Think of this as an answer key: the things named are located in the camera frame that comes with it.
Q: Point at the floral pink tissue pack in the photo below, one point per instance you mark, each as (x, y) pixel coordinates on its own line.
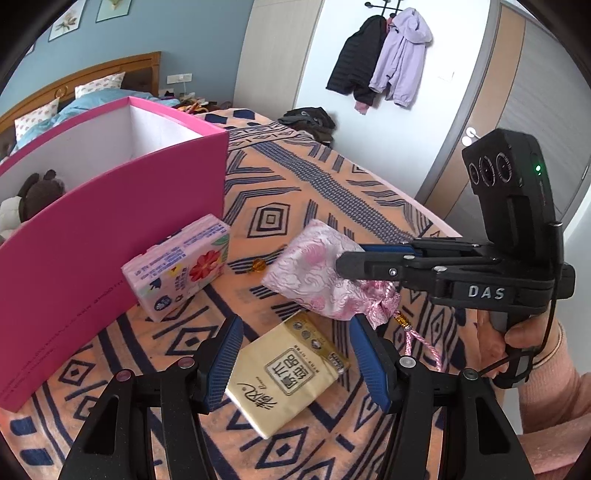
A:
(180, 272)

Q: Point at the light wood wardrobe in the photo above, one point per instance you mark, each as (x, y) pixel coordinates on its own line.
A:
(277, 55)

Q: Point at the blue floral duvet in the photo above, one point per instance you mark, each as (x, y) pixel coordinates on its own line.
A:
(78, 106)

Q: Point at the pink cardboard box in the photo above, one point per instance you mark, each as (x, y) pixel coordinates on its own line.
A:
(92, 258)

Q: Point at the person's right forearm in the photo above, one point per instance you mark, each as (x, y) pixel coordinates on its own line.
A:
(554, 406)

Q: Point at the white heart-print pillow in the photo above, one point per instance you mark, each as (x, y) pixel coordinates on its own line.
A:
(34, 116)
(99, 85)

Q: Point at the person's right hand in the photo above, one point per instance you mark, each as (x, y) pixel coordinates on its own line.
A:
(535, 334)

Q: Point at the orange patterned blanket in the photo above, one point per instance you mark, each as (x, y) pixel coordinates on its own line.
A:
(323, 184)

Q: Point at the amber bead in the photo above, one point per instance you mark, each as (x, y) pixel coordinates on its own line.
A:
(258, 266)

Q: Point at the white wall socket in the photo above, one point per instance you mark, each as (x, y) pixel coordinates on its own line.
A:
(179, 78)

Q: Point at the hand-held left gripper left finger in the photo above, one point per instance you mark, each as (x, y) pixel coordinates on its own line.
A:
(224, 364)

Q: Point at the brown plush bear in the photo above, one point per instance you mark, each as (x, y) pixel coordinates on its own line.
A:
(41, 196)

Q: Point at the white wall switch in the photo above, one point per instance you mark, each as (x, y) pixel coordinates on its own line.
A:
(446, 76)

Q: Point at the wooden bed headboard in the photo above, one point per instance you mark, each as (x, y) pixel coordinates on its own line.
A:
(138, 74)

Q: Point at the black wall coat rack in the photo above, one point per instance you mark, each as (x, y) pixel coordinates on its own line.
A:
(382, 7)

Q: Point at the teal framed plant picture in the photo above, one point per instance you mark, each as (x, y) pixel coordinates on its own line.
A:
(113, 8)

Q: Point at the pink garment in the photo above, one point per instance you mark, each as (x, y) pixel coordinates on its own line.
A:
(363, 104)

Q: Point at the pink brocade pouch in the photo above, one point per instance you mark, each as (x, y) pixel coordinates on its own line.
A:
(309, 267)

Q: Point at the beige tissue pack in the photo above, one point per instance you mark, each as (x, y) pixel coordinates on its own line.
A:
(281, 378)

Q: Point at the cluttered bedside table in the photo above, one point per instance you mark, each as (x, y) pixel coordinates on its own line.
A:
(191, 104)

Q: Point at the lilac hooded jacket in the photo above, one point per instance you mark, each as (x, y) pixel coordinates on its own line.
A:
(401, 60)

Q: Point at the dark clothes pile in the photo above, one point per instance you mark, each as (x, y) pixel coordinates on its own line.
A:
(309, 120)

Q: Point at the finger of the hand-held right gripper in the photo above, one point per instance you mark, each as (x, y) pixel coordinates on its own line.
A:
(369, 266)
(388, 249)

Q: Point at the white framed flower picture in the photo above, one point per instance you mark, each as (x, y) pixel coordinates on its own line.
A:
(67, 23)

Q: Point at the wooden sliding door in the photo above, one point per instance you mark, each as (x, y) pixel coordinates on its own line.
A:
(508, 92)

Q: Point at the black puffer jacket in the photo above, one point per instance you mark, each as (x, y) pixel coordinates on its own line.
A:
(355, 60)

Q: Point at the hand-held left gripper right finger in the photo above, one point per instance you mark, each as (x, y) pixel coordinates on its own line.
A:
(371, 364)

